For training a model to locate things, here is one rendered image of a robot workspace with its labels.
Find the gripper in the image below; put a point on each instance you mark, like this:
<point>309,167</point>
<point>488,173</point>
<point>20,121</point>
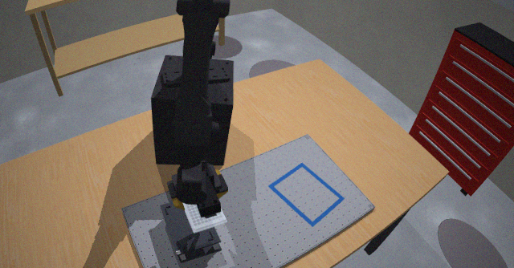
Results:
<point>220,187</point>

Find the blue tape outline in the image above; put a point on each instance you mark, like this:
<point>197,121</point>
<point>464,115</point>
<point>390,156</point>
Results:
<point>312,223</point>

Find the white well plate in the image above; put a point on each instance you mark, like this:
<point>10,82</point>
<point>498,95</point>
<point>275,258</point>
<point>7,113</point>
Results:
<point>198,223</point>

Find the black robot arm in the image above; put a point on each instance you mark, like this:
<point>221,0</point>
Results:
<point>191,129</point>

